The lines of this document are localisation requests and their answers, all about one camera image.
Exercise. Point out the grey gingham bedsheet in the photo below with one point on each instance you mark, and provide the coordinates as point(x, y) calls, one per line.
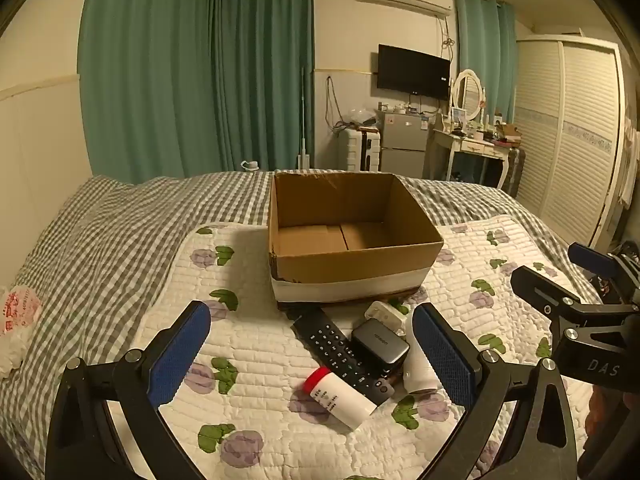
point(115, 240)

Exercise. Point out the person's right hand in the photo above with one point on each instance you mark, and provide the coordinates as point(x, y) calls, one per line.
point(596, 412)

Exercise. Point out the small brown cardboard box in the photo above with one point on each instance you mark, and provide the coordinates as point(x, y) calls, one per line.
point(509, 132)

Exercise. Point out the white floral quilted blanket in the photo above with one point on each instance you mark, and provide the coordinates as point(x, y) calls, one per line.
point(260, 390)

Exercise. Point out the silver refrigerator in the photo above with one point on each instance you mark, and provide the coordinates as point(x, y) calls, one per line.
point(404, 142)

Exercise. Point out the white charger plug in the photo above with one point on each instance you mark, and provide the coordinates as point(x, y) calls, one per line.
point(382, 315)

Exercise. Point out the white vanity table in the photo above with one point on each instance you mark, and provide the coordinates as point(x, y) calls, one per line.
point(470, 147)

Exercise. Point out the white mop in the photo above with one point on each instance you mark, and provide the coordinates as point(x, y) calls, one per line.
point(302, 125)

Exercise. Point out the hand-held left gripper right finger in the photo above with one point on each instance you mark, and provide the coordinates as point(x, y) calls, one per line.
point(440, 355)

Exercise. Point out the wide green curtain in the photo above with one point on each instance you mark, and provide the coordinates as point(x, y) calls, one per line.
point(200, 70)

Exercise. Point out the dark suitcase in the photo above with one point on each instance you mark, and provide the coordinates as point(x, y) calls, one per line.
point(515, 170)

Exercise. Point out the black power bank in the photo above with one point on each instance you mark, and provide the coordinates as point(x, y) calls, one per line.
point(377, 347)

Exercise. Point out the white cylindrical bottle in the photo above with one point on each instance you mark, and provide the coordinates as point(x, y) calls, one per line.
point(417, 370)

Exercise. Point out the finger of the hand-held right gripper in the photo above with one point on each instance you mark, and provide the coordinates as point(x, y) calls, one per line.
point(592, 260)
point(542, 292)

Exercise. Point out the white red-printed plastic bag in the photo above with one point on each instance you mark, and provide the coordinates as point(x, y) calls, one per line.
point(17, 320)

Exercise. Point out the black remote control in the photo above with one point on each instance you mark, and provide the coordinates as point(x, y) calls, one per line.
point(332, 347)

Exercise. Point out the clear plastic bag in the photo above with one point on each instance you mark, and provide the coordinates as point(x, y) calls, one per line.
point(359, 117)

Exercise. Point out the oval vanity mirror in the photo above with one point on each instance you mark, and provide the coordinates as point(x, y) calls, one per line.
point(469, 91)

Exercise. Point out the narrow green curtain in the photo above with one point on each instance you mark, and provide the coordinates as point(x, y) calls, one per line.
point(480, 40)

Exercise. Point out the black wall television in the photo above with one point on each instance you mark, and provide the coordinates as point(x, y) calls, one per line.
point(412, 72)

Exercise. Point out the white suitcase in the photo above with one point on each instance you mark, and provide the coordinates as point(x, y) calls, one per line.
point(355, 150)

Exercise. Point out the small picture frame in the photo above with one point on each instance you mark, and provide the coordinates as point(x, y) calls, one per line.
point(458, 115)

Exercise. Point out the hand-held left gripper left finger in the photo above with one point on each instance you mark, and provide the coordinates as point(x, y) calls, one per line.
point(180, 355)

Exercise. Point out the white louvered wardrobe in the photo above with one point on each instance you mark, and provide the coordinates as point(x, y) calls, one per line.
point(570, 135)

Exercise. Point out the white pill bottle red cap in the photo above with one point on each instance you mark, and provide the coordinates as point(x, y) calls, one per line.
point(340, 400)

